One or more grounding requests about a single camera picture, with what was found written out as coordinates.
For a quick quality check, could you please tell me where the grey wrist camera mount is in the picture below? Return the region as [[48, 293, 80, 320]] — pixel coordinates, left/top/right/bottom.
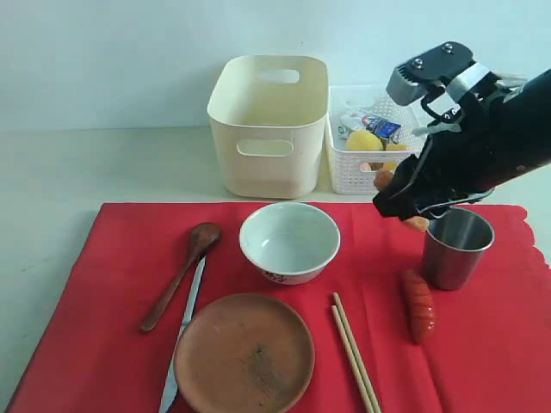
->
[[386, 41, 491, 107]]

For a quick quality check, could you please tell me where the red tablecloth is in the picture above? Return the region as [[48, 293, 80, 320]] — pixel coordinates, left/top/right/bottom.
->
[[8, 202, 550, 412]]

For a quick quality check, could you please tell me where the dark wooden spoon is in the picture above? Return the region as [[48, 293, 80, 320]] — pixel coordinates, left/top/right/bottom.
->
[[140, 222, 221, 332]]

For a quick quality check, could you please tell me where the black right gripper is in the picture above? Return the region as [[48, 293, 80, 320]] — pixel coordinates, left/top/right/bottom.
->
[[373, 87, 517, 220]]

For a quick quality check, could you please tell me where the stainless steel cup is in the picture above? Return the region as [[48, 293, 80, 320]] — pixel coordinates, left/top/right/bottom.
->
[[421, 207, 495, 291]]

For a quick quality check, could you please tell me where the blue white milk carton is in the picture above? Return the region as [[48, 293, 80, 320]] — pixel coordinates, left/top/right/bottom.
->
[[337, 108, 401, 145]]

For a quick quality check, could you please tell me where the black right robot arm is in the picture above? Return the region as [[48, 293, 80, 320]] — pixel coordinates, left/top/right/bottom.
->
[[374, 71, 550, 220]]

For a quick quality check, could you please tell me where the yellow lemon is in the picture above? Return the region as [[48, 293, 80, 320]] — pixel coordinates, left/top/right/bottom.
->
[[346, 130, 384, 151]]

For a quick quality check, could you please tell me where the yellow cheese wedge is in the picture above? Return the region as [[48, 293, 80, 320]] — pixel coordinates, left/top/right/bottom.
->
[[383, 144, 408, 171]]

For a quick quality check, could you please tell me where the steel table knife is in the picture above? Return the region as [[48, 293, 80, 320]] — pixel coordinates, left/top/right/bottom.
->
[[158, 256, 206, 413]]

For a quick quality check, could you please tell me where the white perforated plastic basket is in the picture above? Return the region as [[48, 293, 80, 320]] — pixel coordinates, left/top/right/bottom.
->
[[325, 85, 430, 196]]

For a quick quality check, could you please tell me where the red grilled sausage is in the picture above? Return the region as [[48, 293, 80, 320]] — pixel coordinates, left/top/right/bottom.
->
[[401, 269, 436, 344]]

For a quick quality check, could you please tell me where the fried chicken piece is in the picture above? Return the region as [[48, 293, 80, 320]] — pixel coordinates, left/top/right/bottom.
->
[[374, 170, 430, 232]]

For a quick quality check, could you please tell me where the white ceramic floral bowl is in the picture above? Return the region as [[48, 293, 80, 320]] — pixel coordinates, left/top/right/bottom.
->
[[238, 201, 341, 286]]

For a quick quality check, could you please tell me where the brown wooden plate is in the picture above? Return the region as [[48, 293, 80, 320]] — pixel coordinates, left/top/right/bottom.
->
[[173, 293, 315, 412]]

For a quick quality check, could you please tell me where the cream plastic storage bin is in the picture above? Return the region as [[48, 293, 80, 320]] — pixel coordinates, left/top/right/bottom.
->
[[207, 55, 329, 199]]

